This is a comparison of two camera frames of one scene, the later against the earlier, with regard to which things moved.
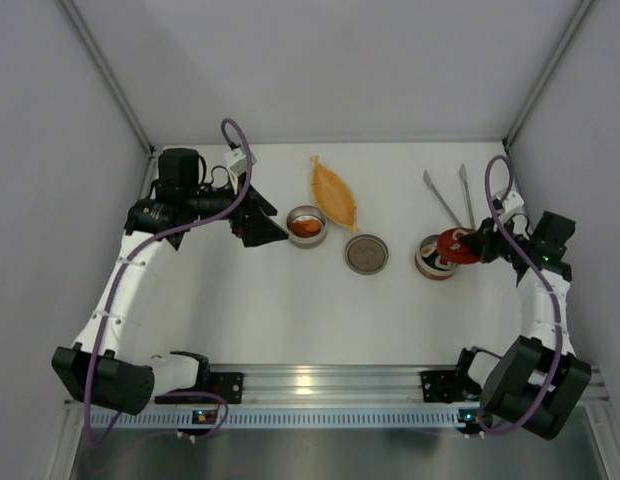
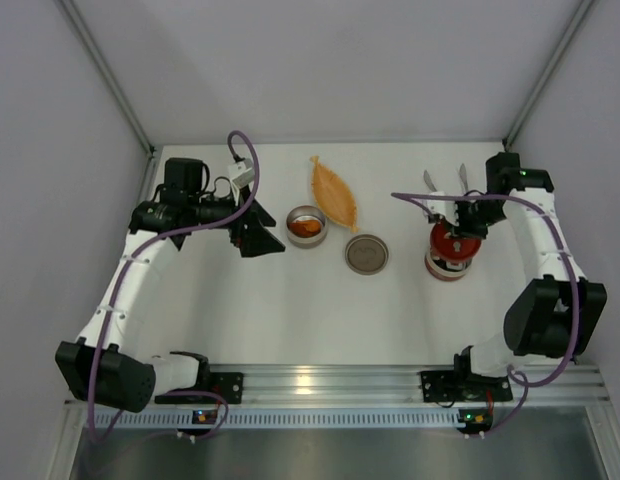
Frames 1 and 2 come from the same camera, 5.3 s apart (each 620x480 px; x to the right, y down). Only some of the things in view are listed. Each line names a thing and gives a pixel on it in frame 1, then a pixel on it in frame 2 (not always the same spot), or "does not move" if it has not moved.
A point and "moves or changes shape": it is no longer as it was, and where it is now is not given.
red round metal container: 427,270 -> 446,270
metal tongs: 463,176 does not move
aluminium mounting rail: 353,385 does not move
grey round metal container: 307,226 does not move
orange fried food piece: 305,227 does not move
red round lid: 452,250 moves or changes shape
